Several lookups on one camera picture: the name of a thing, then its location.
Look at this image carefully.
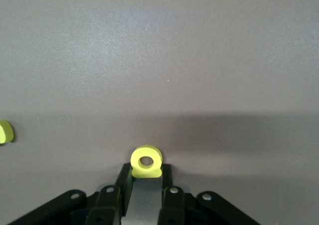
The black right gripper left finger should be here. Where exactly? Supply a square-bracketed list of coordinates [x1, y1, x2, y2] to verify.
[84, 162, 133, 225]

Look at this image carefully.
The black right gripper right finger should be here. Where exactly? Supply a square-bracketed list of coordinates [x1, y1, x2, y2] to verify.
[157, 163, 186, 225]

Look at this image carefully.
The yellow foam letter a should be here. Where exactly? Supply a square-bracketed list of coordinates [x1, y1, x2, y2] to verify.
[130, 145, 163, 179]

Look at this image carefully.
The yellow foam letter s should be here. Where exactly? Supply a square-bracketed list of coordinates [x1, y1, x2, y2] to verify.
[0, 119, 15, 144]

